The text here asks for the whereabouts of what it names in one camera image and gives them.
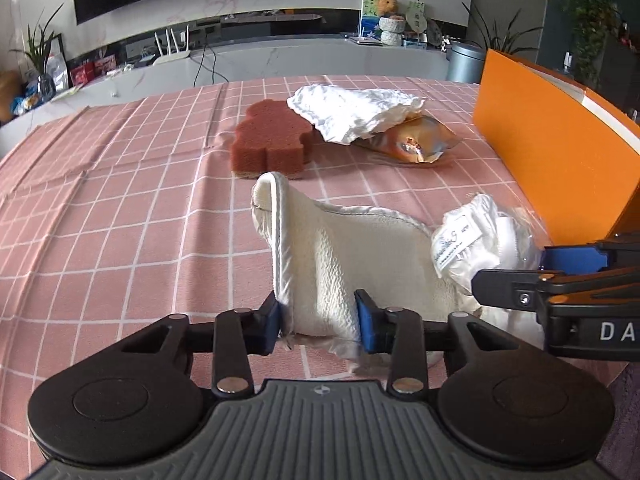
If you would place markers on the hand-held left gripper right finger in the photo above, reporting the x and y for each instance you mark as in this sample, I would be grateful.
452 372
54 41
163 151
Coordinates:
365 327

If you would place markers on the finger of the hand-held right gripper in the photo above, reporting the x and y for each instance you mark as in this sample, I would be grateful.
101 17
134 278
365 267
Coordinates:
515 290
575 260

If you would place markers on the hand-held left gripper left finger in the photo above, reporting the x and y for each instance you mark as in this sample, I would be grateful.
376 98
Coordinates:
270 325

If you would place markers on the white cloth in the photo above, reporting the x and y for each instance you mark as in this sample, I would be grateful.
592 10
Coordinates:
350 110
480 250

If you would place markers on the white terry mitt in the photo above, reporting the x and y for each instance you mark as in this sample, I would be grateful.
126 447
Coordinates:
325 260

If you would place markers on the orange cardboard box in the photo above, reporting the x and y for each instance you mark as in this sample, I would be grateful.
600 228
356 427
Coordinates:
550 160

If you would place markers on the purple rug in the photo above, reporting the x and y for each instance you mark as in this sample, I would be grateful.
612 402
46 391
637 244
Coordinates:
625 410

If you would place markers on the gold foil packet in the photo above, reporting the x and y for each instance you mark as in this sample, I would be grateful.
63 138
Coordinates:
415 142

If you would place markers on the brown sponge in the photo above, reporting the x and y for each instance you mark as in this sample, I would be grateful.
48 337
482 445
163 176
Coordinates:
270 140

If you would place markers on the pink checked tablecloth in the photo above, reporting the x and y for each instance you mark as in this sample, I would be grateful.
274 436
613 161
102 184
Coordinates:
125 210

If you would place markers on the blue water bottle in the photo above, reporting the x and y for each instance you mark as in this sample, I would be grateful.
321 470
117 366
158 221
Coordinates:
567 62

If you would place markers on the crumpled white cloth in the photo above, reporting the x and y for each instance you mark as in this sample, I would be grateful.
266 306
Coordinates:
350 110

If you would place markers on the grey metal canister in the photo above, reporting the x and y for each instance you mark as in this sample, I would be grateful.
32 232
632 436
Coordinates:
465 62

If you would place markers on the trailing pothos plant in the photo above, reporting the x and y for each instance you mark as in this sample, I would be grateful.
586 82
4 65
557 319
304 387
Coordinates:
592 30

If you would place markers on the long leaf potted plant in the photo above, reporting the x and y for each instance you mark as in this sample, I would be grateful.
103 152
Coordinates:
500 35

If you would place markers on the decorative plate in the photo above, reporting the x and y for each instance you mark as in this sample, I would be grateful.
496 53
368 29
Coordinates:
435 34

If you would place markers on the white marble tv cabinet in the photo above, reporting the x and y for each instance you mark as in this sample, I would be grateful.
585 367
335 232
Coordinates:
300 60

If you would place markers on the round paper fan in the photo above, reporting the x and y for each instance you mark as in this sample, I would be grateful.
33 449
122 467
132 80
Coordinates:
416 22

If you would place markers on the white router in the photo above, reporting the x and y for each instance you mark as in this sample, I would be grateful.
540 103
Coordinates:
172 55

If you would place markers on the silver laptop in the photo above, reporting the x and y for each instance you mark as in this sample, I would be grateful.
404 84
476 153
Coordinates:
361 40

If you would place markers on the blue green painting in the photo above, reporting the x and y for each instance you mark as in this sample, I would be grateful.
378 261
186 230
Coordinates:
369 22

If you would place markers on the red gift box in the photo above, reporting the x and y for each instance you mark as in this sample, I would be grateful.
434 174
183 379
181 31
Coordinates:
81 74
105 66

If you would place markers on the brown teddy bear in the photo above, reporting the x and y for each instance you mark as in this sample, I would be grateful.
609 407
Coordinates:
386 6

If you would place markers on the blue snack packets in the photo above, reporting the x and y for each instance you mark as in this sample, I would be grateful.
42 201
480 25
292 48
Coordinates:
25 104

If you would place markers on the white plastic bag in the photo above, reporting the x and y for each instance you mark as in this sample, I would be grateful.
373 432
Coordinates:
58 71

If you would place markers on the brown round vase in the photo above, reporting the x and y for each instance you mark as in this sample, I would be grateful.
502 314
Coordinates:
9 97

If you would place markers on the green plant in glass vase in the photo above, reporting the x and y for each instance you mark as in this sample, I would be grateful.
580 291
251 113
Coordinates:
37 60

